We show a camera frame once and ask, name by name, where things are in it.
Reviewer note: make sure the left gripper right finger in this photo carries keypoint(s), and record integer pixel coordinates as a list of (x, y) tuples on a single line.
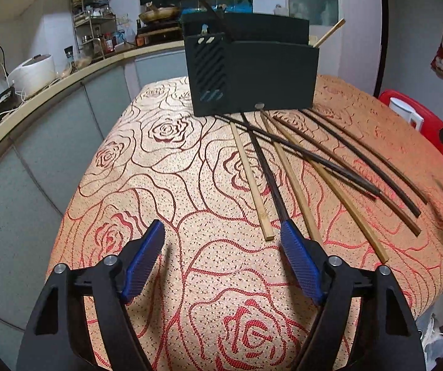
[(330, 287)]

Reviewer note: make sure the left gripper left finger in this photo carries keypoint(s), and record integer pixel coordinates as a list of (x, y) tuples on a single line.
[(116, 280)]

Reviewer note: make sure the light brown chopstick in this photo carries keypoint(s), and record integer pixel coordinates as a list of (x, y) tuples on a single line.
[(310, 223)]

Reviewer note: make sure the black chopstick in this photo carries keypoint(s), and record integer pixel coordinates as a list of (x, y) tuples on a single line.
[(414, 209)]

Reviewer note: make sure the dark crossing chopstick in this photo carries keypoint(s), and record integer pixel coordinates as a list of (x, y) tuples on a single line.
[(360, 181)]

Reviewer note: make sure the thin light bamboo chopstick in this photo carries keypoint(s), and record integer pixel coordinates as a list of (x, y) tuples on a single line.
[(328, 34)]

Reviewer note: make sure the lower kitchen cabinets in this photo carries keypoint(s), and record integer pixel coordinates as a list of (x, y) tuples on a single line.
[(42, 160)]

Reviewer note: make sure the beige kitchen countertop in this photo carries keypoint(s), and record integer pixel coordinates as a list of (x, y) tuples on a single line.
[(39, 104)]

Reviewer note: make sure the red plastic chair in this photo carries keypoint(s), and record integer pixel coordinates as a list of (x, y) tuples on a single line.
[(432, 124)]

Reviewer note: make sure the red hanging apron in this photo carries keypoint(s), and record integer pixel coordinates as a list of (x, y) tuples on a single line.
[(437, 63)]

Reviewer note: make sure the rose patterned tablecloth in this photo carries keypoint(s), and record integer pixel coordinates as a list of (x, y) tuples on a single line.
[(221, 297)]

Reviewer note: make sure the white rice cooker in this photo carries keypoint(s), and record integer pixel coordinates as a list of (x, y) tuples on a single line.
[(33, 75)]

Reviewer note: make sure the pepper grinder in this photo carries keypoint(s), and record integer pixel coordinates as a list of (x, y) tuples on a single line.
[(70, 60)]

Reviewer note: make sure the dark green utensil holder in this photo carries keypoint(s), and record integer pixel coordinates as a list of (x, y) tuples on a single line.
[(236, 61)]

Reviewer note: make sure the gas stove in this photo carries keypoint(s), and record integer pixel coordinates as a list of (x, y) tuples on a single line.
[(158, 33)]

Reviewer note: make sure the metal spice rack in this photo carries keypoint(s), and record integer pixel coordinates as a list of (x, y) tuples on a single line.
[(94, 25)]

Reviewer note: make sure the wok on left burner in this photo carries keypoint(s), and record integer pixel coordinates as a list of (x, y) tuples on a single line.
[(155, 14)]

